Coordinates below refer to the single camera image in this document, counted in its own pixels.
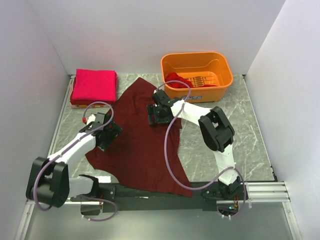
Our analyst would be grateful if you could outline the dark maroon t-shirt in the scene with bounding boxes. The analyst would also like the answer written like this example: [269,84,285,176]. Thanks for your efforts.
[85,77,192,198]

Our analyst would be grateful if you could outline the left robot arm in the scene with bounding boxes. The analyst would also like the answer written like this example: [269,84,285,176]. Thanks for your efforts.
[25,112,122,208]

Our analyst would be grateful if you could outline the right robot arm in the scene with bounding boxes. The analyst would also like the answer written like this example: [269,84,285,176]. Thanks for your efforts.
[147,89,242,200]

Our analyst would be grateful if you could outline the red t-shirt in basket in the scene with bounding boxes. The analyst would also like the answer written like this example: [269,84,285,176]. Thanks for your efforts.
[164,72,217,89]

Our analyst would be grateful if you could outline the folded pink t-shirt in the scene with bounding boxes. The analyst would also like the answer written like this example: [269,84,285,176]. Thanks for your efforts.
[70,68,118,105]

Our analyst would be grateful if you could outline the orange plastic basket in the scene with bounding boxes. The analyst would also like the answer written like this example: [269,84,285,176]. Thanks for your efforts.
[161,51,234,103]

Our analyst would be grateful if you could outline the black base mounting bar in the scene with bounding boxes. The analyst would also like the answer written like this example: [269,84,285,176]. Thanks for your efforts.
[69,181,248,214]

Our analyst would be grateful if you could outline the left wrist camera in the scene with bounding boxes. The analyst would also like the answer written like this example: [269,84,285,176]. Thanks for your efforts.
[82,114,96,125]

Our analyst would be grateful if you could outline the aluminium frame rail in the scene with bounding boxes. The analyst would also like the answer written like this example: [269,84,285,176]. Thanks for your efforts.
[16,74,301,240]

